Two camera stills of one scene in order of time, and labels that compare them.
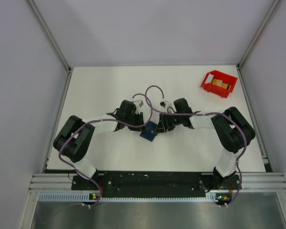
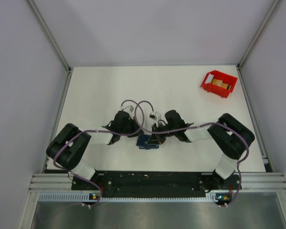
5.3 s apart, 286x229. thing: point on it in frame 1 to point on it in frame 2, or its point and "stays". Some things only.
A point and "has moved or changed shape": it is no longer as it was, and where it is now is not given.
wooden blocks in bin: x=217 y=82 stays
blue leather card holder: x=149 y=133 has moved or changed shape
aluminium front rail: x=59 y=183 stays
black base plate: x=156 y=184 stays
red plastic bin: x=217 y=90 stays
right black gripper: x=163 y=124 to x=156 y=139
